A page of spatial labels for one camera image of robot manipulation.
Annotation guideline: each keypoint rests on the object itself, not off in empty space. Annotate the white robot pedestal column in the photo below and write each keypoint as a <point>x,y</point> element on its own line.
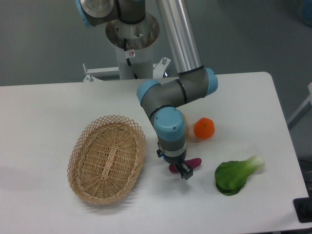
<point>135,64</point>

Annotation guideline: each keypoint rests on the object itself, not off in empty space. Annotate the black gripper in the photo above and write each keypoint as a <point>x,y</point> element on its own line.
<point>185,170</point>

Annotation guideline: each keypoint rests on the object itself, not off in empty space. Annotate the white metal base frame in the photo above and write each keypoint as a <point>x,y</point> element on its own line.
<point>160,70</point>

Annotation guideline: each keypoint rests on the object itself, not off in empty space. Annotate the woven wicker basket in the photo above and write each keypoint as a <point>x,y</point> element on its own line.
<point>107,160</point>

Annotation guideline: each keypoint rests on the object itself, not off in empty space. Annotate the black box at table edge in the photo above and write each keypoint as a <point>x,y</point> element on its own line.
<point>303,208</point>

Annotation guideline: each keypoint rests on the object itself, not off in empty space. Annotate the yellow mango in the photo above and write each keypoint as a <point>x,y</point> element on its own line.
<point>189,128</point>

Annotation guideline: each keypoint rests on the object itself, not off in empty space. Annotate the orange tangerine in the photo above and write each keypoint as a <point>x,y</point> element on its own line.
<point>204,128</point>

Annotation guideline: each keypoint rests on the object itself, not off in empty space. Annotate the purple sweet potato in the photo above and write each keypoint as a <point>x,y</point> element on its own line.
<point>194,163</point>

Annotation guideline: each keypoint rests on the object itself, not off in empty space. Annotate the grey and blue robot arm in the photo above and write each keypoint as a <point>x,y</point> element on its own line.
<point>133,32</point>

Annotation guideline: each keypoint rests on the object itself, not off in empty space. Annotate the green bok choy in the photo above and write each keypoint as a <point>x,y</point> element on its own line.
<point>231,177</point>

